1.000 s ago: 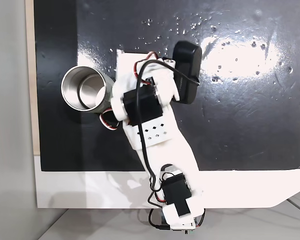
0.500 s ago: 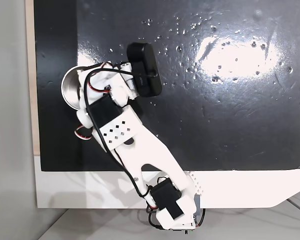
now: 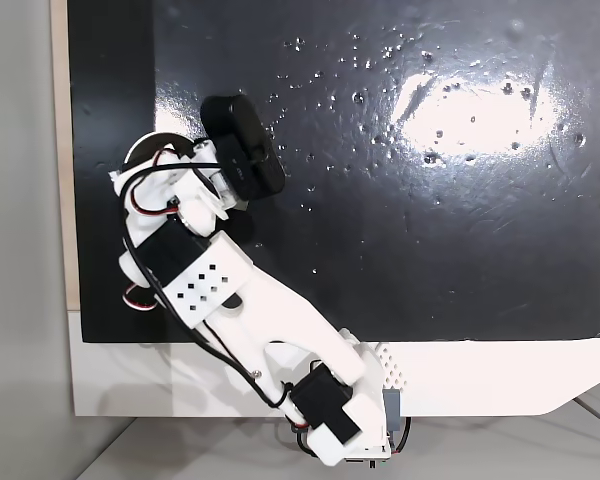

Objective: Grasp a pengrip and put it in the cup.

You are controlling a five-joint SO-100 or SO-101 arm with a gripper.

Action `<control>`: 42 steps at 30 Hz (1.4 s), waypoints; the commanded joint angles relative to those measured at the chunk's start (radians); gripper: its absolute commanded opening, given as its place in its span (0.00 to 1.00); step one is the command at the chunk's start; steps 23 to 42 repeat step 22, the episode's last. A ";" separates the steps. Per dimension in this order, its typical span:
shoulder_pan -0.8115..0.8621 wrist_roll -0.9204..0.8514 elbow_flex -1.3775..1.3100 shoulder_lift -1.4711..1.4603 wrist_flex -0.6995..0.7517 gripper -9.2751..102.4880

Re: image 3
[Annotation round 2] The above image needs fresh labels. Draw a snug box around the black glossy table mat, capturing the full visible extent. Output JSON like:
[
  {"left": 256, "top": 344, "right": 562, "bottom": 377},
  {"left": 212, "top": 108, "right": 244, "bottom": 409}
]
[{"left": 67, "top": 0, "right": 600, "bottom": 345}]

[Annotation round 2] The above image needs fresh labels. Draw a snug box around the black oval camera box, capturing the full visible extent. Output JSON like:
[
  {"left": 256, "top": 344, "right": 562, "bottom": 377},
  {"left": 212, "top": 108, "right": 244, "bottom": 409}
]
[{"left": 199, "top": 93, "right": 288, "bottom": 202}]

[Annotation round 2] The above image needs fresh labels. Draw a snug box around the long black cable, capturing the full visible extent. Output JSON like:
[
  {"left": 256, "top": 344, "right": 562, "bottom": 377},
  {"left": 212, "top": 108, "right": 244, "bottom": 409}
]
[{"left": 117, "top": 160, "right": 295, "bottom": 412}]

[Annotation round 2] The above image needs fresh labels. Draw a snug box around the red and white cable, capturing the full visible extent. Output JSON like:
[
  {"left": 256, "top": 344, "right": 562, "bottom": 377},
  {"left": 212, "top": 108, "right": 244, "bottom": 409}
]
[{"left": 120, "top": 280, "right": 160, "bottom": 315}]

